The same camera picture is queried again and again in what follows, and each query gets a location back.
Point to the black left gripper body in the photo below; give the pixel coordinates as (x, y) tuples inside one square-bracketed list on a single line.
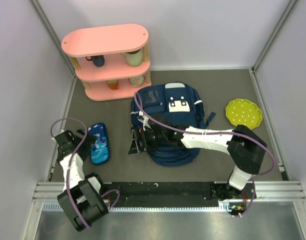
[(86, 143)]

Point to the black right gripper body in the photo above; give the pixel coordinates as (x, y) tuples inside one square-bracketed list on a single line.
[(151, 139)]

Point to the blue dinosaur pencil case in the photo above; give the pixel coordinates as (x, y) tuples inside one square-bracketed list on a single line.
[(99, 152)]

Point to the navy blue student backpack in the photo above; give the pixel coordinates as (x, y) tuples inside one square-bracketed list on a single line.
[(179, 104)]

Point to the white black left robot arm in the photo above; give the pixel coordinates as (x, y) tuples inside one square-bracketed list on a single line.
[(81, 198)]

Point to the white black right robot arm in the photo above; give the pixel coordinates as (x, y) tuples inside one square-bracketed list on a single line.
[(244, 147)]

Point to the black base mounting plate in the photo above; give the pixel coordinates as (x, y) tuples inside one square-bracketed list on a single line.
[(176, 194)]

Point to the patterned small bowl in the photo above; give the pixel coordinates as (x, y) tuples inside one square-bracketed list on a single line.
[(137, 81)]

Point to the orange cup on shelf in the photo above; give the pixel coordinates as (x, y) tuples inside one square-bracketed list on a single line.
[(112, 84)]

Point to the pale green cup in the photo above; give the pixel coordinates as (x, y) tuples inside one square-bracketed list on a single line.
[(134, 58)]

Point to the dark blue mug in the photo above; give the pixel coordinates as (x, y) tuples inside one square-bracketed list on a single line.
[(98, 60)]

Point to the pink three-tier shelf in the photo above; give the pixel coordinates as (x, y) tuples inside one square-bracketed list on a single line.
[(109, 41)]

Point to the green polka dot plate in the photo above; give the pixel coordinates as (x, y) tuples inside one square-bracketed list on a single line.
[(243, 112)]

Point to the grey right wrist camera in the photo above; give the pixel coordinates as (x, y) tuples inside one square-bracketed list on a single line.
[(143, 119)]

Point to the aluminium frame rail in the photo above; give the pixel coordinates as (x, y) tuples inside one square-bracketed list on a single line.
[(47, 191)]

